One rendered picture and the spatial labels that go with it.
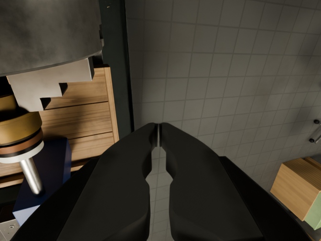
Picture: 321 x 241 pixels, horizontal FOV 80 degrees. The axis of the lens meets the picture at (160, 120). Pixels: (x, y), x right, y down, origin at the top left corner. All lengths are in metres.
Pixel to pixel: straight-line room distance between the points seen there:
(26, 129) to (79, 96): 0.24
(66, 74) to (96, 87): 0.25
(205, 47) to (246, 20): 0.41
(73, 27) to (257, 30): 1.83
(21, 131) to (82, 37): 0.17
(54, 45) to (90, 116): 0.39
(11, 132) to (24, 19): 0.18
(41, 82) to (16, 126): 0.07
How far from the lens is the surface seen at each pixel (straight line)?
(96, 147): 0.63
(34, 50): 0.20
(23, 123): 0.34
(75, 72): 0.30
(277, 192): 3.57
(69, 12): 0.23
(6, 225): 0.63
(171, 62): 1.57
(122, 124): 1.00
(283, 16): 2.16
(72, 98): 0.56
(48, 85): 0.31
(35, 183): 0.43
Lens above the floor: 1.41
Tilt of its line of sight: 55 degrees down
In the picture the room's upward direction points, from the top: 143 degrees clockwise
